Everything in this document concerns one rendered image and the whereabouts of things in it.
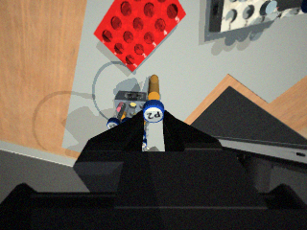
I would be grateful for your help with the grey test tube rack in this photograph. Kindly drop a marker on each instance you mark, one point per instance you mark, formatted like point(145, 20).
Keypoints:
point(127, 97)

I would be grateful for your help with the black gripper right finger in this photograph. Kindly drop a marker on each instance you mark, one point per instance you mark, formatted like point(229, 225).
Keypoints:
point(186, 137)

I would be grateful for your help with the grey bench mat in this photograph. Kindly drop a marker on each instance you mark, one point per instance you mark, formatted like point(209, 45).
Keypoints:
point(268, 58)

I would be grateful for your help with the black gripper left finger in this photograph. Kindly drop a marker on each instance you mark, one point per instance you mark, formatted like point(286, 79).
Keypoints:
point(120, 137)

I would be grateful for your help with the white test tube rack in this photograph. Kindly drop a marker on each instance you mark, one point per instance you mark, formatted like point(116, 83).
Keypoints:
point(221, 13)

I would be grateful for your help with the red test tube rack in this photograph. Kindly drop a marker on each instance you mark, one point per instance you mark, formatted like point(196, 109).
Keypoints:
point(125, 34)

